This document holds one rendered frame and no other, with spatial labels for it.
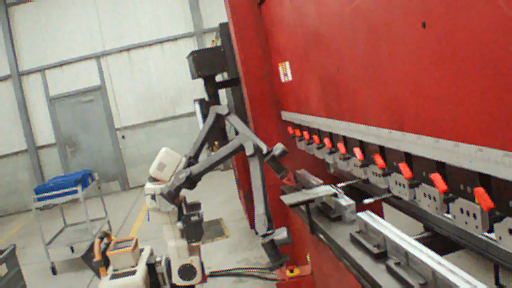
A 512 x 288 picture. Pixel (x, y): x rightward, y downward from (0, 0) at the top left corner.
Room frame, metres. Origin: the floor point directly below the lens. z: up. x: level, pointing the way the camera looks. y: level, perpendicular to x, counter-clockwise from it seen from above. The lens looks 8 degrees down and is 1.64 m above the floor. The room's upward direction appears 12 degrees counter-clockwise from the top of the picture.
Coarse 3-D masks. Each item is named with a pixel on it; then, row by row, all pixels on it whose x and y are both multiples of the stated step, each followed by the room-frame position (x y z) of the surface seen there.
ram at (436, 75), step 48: (288, 0) 2.45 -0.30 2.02; (336, 0) 1.74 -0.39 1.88; (384, 0) 1.34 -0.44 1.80; (432, 0) 1.08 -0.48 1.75; (480, 0) 0.89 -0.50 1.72; (288, 48) 2.67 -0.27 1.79; (336, 48) 1.85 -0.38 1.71; (384, 48) 1.40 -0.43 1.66; (432, 48) 1.12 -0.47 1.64; (480, 48) 0.92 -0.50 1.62; (288, 96) 2.92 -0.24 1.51; (336, 96) 1.97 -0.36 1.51; (384, 96) 1.47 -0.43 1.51; (432, 96) 1.16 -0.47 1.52; (480, 96) 0.95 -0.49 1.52; (384, 144) 1.54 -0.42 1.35; (480, 144) 0.97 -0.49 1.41
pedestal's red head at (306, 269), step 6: (300, 270) 1.95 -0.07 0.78; (306, 270) 1.94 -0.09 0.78; (288, 276) 1.91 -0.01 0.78; (294, 276) 1.90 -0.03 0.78; (300, 276) 1.90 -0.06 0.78; (306, 276) 1.89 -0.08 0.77; (312, 276) 1.80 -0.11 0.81; (276, 282) 1.81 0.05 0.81; (282, 282) 1.81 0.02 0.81; (288, 282) 1.80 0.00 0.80; (294, 282) 1.80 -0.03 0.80; (300, 282) 1.80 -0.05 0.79; (306, 282) 1.80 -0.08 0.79; (312, 282) 1.80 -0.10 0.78
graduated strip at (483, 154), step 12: (312, 120) 2.44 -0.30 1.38; (324, 120) 2.22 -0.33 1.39; (336, 120) 2.03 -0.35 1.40; (360, 132) 1.75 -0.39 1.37; (372, 132) 1.63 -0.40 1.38; (384, 132) 1.52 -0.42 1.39; (396, 132) 1.42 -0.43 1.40; (420, 144) 1.27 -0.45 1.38; (432, 144) 1.20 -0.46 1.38; (444, 144) 1.13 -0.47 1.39; (456, 144) 1.08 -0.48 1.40; (468, 156) 1.03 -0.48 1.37; (480, 156) 0.98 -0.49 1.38; (492, 156) 0.93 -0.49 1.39; (504, 156) 0.89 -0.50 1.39
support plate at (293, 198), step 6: (300, 192) 2.48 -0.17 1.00; (324, 192) 2.37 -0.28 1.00; (330, 192) 2.35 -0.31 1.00; (282, 198) 2.43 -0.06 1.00; (288, 198) 2.41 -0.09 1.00; (294, 198) 2.38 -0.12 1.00; (300, 198) 2.36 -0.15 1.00; (306, 198) 2.33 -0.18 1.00; (312, 198) 2.33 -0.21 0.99; (288, 204) 2.31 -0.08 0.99
